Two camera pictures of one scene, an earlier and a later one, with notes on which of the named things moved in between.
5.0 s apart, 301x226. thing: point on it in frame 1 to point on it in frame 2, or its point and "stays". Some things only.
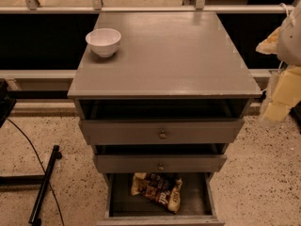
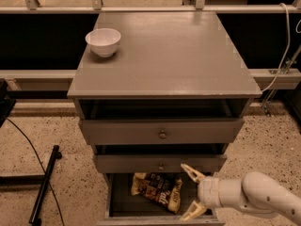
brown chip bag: (163, 188) stays
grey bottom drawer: (196, 208) stays
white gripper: (290, 46) to (208, 189)
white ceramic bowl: (103, 40) stays
